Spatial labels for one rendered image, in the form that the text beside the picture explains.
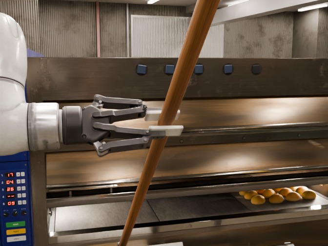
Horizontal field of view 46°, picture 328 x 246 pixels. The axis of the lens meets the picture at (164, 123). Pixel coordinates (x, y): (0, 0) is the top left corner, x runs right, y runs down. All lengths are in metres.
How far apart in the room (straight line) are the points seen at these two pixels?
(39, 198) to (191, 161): 0.82
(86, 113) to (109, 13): 11.45
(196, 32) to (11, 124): 0.36
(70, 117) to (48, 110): 0.04
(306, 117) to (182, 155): 0.77
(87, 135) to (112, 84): 1.28
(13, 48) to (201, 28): 0.38
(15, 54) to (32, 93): 1.21
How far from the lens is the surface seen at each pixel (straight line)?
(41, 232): 2.18
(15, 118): 0.74
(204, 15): 0.56
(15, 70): 0.79
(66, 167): 2.07
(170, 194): 2.03
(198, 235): 2.36
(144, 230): 2.23
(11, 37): 0.82
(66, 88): 2.00
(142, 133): 0.76
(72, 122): 0.74
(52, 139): 0.74
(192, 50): 0.61
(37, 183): 2.09
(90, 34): 12.04
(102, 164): 2.08
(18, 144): 0.74
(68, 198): 1.96
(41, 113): 0.74
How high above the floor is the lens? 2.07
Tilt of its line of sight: 9 degrees down
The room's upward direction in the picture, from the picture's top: straight up
